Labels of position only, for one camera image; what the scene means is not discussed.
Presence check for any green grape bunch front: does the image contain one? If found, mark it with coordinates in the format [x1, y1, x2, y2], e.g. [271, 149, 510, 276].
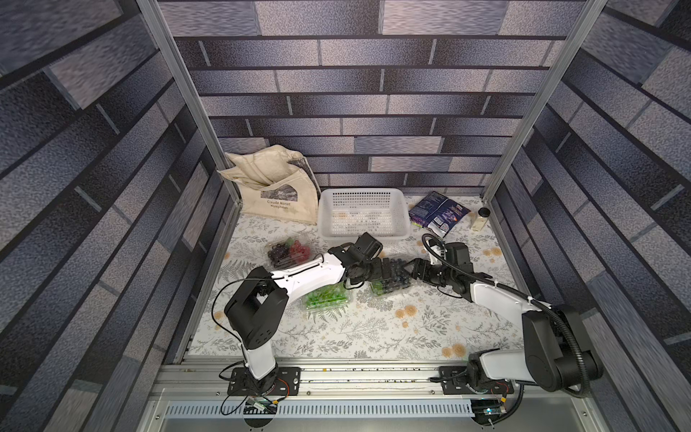
[304, 292, 329, 311]

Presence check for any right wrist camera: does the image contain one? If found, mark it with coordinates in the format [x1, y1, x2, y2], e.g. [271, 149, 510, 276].
[429, 243, 446, 260]

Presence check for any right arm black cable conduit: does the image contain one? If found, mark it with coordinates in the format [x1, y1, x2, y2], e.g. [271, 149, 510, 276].
[420, 233, 592, 400]

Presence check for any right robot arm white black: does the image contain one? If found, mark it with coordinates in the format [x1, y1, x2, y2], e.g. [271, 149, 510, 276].
[405, 234, 605, 398]

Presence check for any left aluminium frame post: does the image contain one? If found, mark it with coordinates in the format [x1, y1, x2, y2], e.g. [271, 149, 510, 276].
[136, 0, 230, 170]

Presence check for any right aluminium frame post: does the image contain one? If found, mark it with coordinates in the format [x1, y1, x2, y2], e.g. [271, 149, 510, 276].
[482, 0, 607, 206]

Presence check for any black grape bunch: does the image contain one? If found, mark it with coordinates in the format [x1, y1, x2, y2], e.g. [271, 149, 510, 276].
[380, 258, 411, 292]
[371, 281, 410, 296]

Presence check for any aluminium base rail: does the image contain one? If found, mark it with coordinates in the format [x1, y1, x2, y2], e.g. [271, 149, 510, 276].
[140, 357, 590, 431]

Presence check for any white plastic basket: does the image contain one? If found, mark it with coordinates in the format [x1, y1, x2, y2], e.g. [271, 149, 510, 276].
[318, 188, 412, 244]

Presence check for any small black-capped bottle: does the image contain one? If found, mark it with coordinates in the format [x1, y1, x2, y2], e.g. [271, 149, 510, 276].
[471, 207, 491, 232]

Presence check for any dark purple grape bunch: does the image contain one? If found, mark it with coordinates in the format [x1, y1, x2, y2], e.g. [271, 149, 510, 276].
[267, 243, 293, 270]

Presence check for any red grape bunch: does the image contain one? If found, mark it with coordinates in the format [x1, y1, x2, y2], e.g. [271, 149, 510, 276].
[289, 240, 311, 264]

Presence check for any beige canvas tote bag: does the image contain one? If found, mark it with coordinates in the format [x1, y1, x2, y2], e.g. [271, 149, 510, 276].
[220, 145, 321, 225]

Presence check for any green grape bunch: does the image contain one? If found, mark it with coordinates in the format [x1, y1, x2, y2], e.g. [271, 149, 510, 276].
[323, 285, 350, 307]
[304, 292, 329, 311]

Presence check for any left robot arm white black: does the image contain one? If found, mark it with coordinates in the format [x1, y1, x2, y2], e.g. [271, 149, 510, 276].
[223, 233, 392, 396]

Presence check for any aluminium frame post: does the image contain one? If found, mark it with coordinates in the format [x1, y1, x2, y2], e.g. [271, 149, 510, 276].
[482, 0, 607, 206]
[136, 0, 230, 170]

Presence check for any dark blue snack bag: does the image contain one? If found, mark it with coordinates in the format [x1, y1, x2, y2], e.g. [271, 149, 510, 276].
[408, 192, 470, 239]

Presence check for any clear clamshell container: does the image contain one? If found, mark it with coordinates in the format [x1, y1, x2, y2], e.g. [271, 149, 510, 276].
[370, 257, 411, 296]
[265, 235, 314, 270]
[303, 283, 350, 311]

